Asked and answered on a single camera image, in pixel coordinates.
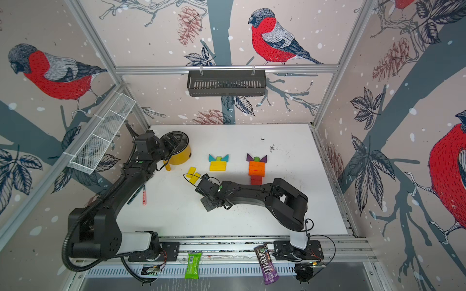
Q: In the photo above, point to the purple candy packet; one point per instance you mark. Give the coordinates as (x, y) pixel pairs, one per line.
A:
(270, 275)

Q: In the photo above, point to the yellow pot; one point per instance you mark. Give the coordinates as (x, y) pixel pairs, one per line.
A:
(181, 155)

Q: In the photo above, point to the green snack packet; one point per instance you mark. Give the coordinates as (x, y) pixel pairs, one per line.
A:
(192, 270)

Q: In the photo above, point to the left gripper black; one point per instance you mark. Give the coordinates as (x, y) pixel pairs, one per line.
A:
(170, 154)

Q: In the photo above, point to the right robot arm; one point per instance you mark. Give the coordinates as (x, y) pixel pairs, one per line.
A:
(287, 204)

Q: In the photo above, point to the red pen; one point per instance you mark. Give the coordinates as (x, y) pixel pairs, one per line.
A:
(144, 196)

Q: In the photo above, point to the white wire basket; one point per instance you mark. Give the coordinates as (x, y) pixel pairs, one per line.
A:
(108, 120)

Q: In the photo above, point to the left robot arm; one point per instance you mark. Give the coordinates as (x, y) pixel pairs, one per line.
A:
(93, 234)

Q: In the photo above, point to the orange long block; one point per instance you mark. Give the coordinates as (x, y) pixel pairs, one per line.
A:
(256, 169)
(259, 173)

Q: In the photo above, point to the yellow block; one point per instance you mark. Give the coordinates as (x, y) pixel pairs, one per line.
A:
(191, 172)
(218, 163)
(193, 177)
(217, 168)

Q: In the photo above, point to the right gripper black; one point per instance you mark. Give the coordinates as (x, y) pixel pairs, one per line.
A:
(207, 202)

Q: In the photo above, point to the black wire basket shelf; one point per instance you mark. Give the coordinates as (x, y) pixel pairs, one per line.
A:
(227, 83)

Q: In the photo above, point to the glass pot lid yellow knob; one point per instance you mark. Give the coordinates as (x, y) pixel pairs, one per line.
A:
(184, 139)

